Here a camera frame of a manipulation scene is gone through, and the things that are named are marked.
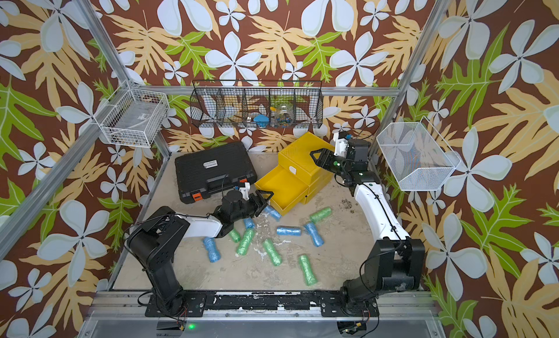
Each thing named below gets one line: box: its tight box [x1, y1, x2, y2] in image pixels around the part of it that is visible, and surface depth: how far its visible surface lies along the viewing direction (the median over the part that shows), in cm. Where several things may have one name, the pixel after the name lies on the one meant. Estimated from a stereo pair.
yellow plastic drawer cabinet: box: [278, 131, 335, 205], surface depth 93 cm
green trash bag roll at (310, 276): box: [298, 254, 319, 287], surface depth 82 cm
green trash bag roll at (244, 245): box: [235, 228, 256, 256], surface depth 89 cm
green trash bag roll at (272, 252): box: [262, 238, 284, 267], surface depth 86 cm
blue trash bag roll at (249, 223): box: [243, 217, 256, 229], surface depth 93 cm
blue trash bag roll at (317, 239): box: [304, 221, 325, 247], surface depth 91 cm
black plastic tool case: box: [174, 141, 257, 204], surface depth 104 cm
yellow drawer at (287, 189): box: [254, 165, 310, 216], surface depth 94 cm
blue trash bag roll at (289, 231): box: [275, 226, 303, 237], surface depth 90 cm
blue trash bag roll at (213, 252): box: [202, 236, 222, 263], surface depth 87 cm
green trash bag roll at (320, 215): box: [309, 206, 333, 224], surface depth 95 cm
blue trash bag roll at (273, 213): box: [264, 205, 282, 223], surface depth 95 cm
